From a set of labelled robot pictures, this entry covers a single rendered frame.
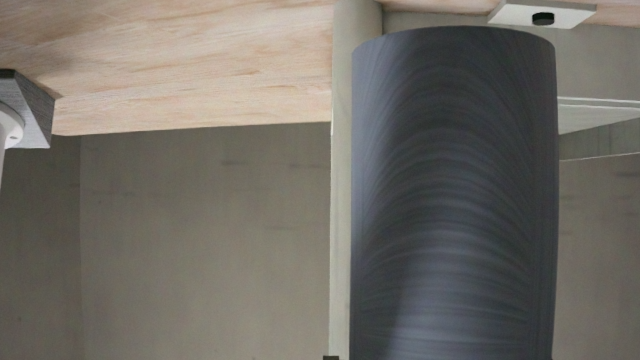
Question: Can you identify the pale grey shelving unit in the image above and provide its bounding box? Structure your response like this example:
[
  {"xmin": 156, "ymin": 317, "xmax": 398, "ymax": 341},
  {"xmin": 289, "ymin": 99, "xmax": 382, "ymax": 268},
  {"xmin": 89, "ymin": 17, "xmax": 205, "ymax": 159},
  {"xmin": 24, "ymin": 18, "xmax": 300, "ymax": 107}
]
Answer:
[{"xmin": 329, "ymin": 0, "xmax": 640, "ymax": 360}]

